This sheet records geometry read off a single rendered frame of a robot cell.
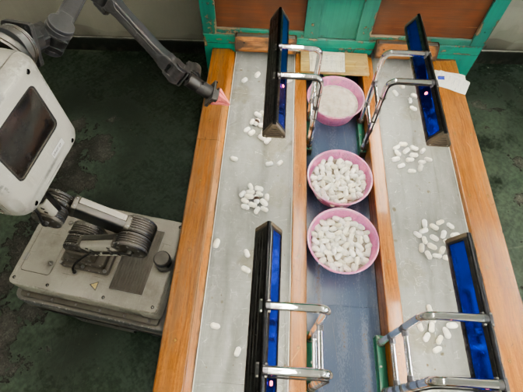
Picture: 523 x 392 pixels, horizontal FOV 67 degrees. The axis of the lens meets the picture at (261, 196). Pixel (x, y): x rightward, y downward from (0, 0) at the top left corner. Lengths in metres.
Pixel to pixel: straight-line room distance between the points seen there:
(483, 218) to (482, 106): 1.68
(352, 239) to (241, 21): 1.15
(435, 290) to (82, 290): 1.39
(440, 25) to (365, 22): 0.35
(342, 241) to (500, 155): 1.76
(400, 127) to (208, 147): 0.86
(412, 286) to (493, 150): 1.72
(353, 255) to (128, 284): 0.94
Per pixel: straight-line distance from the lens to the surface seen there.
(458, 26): 2.18
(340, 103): 1.93
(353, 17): 2.03
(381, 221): 1.58
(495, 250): 1.70
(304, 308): 1.03
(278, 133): 1.34
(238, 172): 1.64
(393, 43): 2.10
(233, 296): 1.42
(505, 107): 3.39
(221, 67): 2.02
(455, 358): 1.53
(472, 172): 1.84
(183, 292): 1.42
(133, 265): 1.82
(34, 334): 2.42
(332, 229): 1.54
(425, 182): 1.76
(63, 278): 1.90
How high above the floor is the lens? 2.11
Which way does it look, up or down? 60 degrees down
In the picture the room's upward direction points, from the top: 2 degrees clockwise
